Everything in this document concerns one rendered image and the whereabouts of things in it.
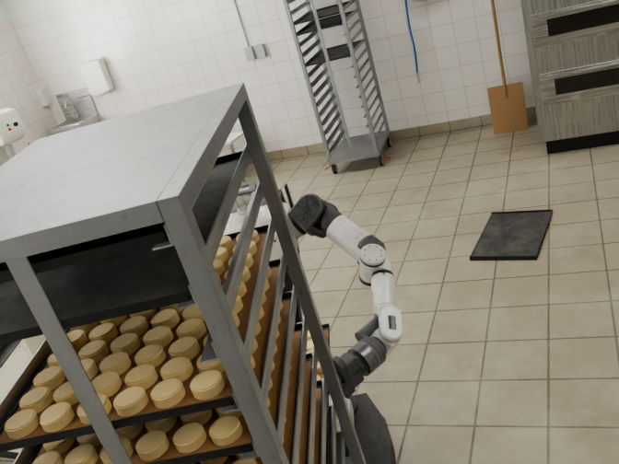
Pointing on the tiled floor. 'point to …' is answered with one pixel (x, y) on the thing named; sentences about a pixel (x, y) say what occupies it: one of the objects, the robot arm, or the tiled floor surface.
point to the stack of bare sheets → (512, 236)
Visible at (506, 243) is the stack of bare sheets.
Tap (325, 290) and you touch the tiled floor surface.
